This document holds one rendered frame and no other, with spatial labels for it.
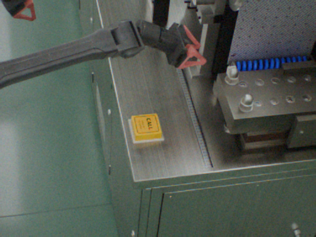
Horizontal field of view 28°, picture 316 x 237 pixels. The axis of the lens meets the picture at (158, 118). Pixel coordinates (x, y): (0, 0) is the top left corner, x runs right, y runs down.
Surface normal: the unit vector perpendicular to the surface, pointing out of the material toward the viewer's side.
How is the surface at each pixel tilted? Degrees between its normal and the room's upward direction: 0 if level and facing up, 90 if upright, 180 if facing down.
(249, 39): 90
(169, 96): 0
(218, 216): 90
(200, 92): 0
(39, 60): 31
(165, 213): 90
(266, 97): 0
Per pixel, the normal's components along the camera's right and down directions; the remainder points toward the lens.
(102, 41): 0.36, -0.21
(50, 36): 0.07, -0.65
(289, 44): 0.19, 0.75
